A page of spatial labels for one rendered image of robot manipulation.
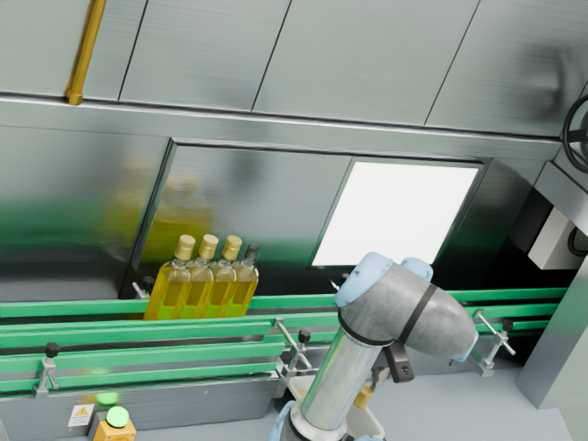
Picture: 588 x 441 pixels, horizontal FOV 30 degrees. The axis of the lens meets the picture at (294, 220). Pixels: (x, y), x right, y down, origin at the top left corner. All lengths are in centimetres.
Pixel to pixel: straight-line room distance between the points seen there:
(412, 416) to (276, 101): 91
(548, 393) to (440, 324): 126
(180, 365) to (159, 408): 11
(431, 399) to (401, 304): 110
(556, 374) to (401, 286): 125
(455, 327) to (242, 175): 78
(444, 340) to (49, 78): 92
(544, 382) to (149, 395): 119
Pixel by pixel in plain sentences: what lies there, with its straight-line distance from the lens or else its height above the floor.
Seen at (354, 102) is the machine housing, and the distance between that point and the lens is 257.
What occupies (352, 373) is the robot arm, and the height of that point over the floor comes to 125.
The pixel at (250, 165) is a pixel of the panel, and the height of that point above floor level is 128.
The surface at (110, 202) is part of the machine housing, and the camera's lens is 243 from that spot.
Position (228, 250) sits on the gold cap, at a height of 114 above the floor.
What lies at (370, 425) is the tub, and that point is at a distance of 264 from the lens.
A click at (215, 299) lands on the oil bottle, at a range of 247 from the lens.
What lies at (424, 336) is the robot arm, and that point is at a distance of 188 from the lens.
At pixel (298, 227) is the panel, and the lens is 267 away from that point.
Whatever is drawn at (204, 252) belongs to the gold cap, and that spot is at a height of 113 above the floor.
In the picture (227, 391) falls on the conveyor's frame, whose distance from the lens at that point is 251.
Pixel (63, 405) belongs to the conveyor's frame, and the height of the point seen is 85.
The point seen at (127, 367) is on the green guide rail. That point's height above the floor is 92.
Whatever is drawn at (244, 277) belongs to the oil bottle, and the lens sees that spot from 247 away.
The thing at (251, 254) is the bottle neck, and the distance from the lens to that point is 246.
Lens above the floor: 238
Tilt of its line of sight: 28 degrees down
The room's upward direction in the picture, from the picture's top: 22 degrees clockwise
